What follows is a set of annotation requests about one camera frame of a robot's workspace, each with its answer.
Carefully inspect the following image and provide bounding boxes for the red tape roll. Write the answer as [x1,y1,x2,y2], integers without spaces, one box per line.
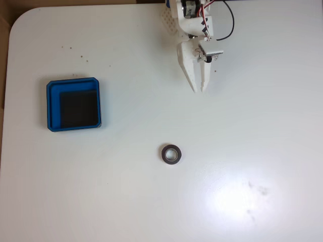
[160,144,183,166]

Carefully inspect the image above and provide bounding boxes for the blue square box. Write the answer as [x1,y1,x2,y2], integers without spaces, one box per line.
[46,77,103,133]

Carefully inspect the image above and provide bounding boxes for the red and white servo wire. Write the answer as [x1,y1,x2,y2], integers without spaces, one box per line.
[198,0,216,41]

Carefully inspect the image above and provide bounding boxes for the white perforated base plate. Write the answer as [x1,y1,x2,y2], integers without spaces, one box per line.
[161,4,179,35]

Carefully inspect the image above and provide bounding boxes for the white square camera box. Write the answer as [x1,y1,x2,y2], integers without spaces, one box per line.
[198,41,225,57]

